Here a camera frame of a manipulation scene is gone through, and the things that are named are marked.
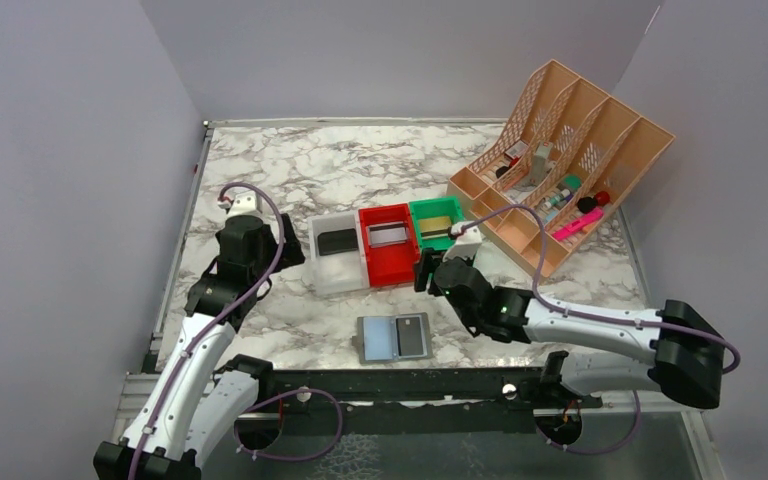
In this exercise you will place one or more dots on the grey card holder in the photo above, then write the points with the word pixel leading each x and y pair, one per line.
pixel 376 339

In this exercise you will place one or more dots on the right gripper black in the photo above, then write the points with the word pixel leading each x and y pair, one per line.
pixel 428 273

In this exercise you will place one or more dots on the black mounting rail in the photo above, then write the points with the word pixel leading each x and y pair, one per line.
pixel 406 401

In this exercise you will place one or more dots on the green capped glue stick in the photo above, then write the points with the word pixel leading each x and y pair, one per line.
pixel 567 187

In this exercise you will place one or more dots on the pink highlighter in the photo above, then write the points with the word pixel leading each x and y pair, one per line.
pixel 579 224

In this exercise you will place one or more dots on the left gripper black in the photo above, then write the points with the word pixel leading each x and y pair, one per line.
pixel 288 244

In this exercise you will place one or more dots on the gold card with stripe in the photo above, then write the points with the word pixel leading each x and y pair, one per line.
pixel 435 227

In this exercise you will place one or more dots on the peach desk organizer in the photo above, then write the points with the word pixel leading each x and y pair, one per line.
pixel 606 143

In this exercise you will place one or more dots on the green plastic bin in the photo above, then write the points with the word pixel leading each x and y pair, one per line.
pixel 443 206

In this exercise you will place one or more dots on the grey box in organizer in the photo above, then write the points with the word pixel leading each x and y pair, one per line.
pixel 539 164

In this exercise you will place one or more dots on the red white small box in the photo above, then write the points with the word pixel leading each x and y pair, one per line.
pixel 516 151

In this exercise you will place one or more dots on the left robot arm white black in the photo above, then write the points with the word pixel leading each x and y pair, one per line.
pixel 155 446

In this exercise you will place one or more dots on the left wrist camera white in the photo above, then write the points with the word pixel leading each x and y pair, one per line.
pixel 246 203

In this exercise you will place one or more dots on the silver card with stripe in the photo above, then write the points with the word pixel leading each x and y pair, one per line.
pixel 382 235

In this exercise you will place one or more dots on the white plastic bin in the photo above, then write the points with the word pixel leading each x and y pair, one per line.
pixel 337 273

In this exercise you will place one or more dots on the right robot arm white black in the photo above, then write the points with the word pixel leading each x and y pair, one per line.
pixel 672 350

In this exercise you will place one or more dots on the red plastic bin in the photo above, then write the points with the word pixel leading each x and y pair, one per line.
pixel 393 264

